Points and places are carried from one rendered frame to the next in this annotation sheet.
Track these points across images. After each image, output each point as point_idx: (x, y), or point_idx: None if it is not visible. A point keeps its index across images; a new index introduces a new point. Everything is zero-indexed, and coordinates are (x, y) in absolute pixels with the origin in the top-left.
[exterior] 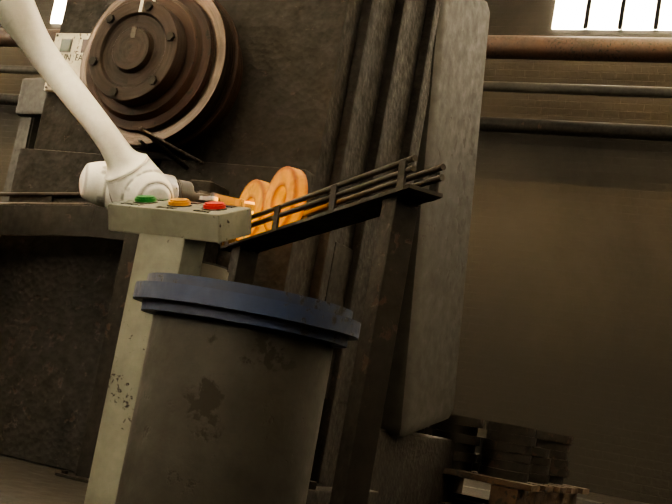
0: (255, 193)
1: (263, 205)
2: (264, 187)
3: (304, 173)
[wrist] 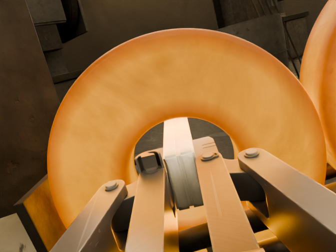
0: (213, 93)
1: (334, 127)
2: (266, 52)
3: (24, 5)
